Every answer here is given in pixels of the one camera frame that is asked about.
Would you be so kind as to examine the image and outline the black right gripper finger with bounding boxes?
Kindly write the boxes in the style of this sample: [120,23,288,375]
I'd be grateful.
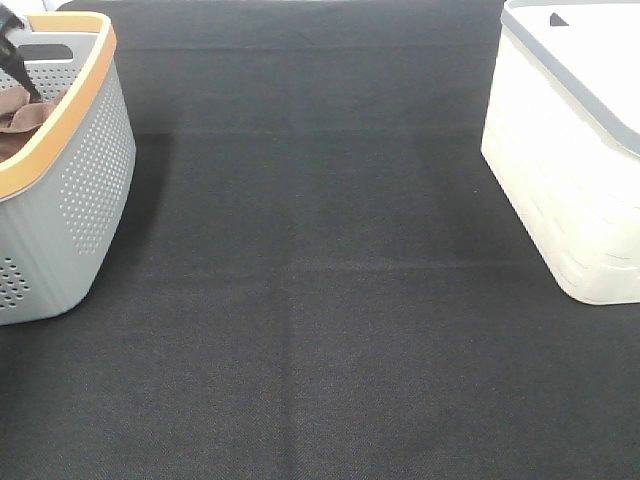
[1,9,41,103]

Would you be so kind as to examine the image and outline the grey perforated laundry basket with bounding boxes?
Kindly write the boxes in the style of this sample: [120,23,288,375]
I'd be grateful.
[1,11,136,325]

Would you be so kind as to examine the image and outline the brown towel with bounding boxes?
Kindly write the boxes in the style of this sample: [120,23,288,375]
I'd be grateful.
[0,86,66,162]

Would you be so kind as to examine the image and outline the white storage box grey rim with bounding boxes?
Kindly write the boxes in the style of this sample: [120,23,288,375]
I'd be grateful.
[481,1,639,305]

